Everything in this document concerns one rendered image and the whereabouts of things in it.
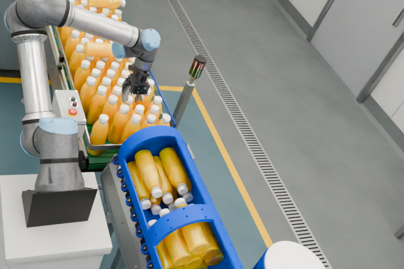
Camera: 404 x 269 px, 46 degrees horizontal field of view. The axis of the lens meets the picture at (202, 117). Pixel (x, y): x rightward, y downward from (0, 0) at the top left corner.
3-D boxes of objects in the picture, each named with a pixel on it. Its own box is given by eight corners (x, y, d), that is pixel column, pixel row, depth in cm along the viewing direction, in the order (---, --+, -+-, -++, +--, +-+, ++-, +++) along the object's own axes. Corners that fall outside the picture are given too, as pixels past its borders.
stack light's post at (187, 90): (134, 215, 309) (188, 85, 243) (133, 210, 312) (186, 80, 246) (140, 215, 311) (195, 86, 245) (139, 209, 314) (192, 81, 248)
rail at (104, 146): (91, 151, 208) (92, 146, 206) (90, 149, 208) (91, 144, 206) (173, 147, 227) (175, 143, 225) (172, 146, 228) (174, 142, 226)
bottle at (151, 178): (130, 157, 192) (143, 193, 180) (143, 147, 191) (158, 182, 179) (141, 163, 197) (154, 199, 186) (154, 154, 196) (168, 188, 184)
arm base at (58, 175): (39, 193, 139) (38, 159, 139) (30, 190, 152) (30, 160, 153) (90, 189, 146) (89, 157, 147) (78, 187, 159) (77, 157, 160)
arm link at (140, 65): (134, 51, 194) (152, 52, 198) (131, 60, 197) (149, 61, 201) (139, 62, 190) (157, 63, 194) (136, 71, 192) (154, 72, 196)
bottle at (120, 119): (104, 138, 223) (112, 108, 212) (114, 131, 228) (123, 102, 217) (115, 146, 221) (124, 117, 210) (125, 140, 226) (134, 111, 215)
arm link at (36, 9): (32, -24, 144) (164, 26, 174) (20, -13, 152) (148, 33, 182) (25, 12, 142) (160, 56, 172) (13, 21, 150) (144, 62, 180)
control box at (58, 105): (58, 138, 200) (62, 120, 194) (51, 106, 212) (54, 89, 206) (82, 137, 205) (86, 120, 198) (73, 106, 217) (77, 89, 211)
